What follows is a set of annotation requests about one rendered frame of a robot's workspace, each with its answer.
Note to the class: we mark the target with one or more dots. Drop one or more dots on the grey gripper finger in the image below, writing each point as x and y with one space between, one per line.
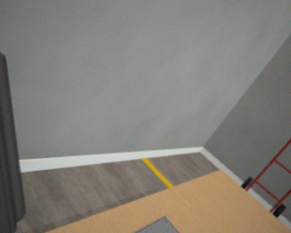
12 206

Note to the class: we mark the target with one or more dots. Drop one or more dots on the grey perforated base plate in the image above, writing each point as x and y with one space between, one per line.
161 225

